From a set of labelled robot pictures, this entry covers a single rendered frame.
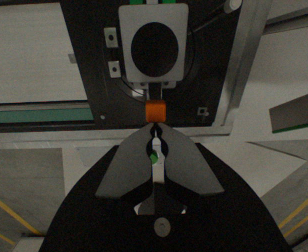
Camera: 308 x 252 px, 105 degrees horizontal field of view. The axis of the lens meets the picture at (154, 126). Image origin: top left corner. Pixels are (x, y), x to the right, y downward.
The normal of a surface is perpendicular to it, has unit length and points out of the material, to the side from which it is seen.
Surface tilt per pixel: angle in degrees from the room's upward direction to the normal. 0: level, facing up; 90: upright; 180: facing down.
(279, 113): 90
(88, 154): 0
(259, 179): 0
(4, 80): 0
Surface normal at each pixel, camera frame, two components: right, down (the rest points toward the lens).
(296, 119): -0.99, -0.12
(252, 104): 0.02, 0.50
